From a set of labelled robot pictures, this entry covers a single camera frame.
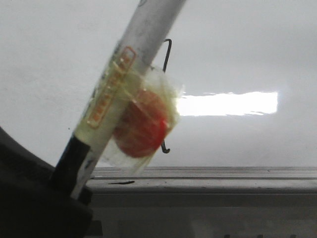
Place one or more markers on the black and white whiteboard marker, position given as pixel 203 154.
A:
pixel 120 80

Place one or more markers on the white whiteboard with metal frame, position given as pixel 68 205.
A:
pixel 248 69

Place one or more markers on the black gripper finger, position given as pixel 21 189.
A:
pixel 29 208

